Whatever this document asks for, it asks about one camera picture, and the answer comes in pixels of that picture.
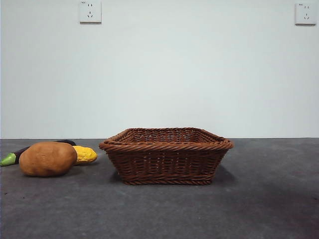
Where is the yellow corn cob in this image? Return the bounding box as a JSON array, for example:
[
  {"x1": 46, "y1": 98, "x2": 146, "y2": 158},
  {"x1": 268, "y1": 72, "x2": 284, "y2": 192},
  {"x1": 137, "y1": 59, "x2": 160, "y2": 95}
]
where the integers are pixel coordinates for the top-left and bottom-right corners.
[{"x1": 72, "y1": 145, "x2": 98, "y2": 165}]

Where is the brown potato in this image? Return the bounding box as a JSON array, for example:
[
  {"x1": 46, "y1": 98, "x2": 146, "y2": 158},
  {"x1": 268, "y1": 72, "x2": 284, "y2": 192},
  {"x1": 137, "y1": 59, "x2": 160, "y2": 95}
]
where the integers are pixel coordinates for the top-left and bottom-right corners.
[{"x1": 19, "y1": 141, "x2": 78, "y2": 178}]

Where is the brown wicker basket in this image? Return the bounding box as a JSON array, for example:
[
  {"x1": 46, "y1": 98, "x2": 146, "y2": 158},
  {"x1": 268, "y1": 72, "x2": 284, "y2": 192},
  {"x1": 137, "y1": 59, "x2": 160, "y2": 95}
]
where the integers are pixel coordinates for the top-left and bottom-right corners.
[{"x1": 99, "y1": 127, "x2": 235, "y2": 186}]

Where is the purple eggplant with green stem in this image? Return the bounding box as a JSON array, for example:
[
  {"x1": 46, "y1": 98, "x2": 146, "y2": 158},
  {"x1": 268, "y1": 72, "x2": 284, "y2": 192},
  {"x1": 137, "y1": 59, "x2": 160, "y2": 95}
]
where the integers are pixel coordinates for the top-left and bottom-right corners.
[{"x1": 0, "y1": 139, "x2": 77, "y2": 167}]

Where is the white wall socket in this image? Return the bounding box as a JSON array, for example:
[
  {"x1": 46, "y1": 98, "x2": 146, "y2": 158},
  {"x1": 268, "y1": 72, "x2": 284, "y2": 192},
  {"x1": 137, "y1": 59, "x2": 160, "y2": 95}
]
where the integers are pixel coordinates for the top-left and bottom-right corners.
[
  {"x1": 295, "y1": 2, "x2": 317, "y2": 26},
  {"x1": 79, "y1": 0, "x2": 102, "y2": 25}
]

